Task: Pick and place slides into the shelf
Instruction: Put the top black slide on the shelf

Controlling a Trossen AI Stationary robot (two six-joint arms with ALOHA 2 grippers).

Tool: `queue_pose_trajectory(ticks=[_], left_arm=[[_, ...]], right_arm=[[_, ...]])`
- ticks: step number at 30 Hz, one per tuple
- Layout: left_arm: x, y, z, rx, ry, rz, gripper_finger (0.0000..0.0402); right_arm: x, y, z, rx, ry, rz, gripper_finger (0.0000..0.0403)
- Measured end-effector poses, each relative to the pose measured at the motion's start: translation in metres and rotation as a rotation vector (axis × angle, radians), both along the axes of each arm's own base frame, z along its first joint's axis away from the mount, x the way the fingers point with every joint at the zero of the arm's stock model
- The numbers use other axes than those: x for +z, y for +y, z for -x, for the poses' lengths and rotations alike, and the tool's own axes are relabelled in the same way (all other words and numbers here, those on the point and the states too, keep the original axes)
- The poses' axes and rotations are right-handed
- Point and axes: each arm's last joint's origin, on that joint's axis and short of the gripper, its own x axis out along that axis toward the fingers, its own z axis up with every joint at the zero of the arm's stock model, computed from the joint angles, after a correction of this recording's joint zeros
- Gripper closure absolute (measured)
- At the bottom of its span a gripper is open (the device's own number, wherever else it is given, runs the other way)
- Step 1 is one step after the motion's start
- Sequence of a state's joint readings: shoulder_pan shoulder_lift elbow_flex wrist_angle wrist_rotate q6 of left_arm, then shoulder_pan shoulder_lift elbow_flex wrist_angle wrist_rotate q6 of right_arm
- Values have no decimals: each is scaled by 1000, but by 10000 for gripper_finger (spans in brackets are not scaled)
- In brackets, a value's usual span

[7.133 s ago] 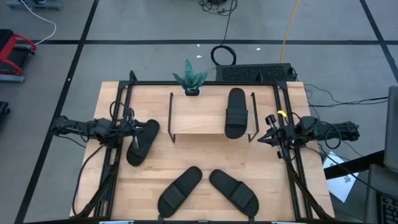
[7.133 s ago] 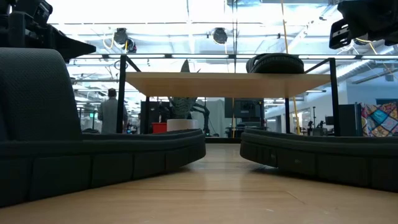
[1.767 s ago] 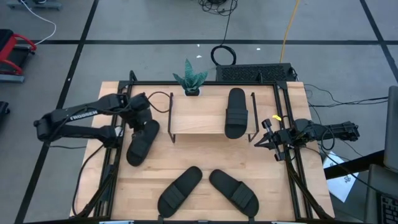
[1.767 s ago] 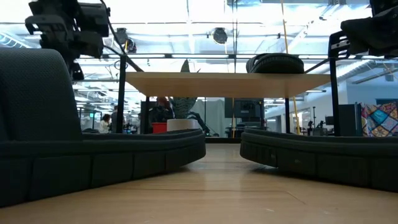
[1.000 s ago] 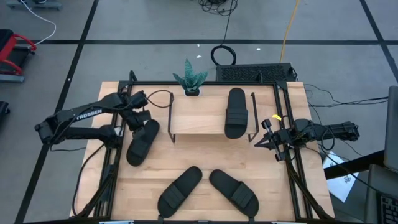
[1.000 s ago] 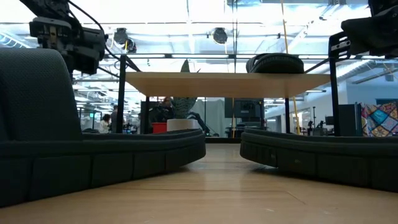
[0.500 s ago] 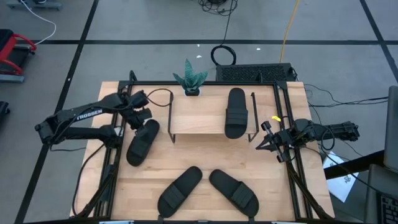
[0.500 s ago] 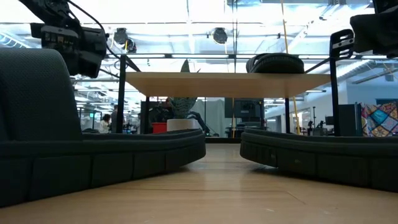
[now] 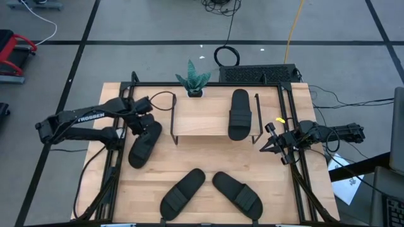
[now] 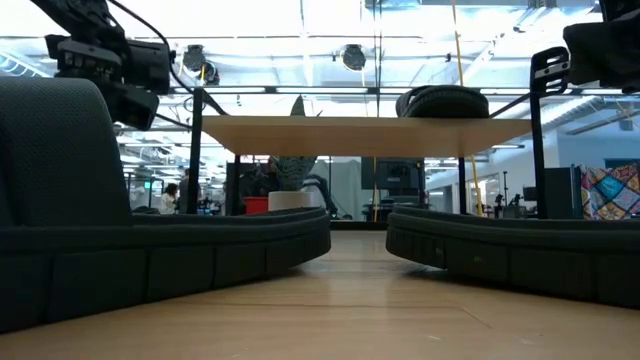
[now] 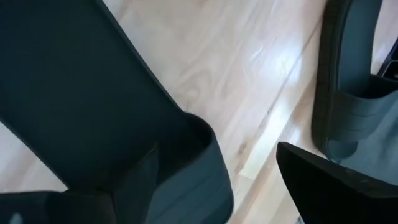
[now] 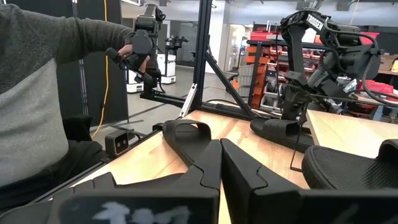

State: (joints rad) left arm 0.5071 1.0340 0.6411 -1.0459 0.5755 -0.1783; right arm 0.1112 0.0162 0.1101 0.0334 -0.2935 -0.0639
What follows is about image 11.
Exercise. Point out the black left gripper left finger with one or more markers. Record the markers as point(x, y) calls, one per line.
point(56, 208)

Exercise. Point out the black rubber slide sandal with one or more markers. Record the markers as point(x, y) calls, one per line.
point(357, 115)
point(77, 93)

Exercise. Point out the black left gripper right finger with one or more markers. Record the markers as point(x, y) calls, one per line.
point(335, 199)

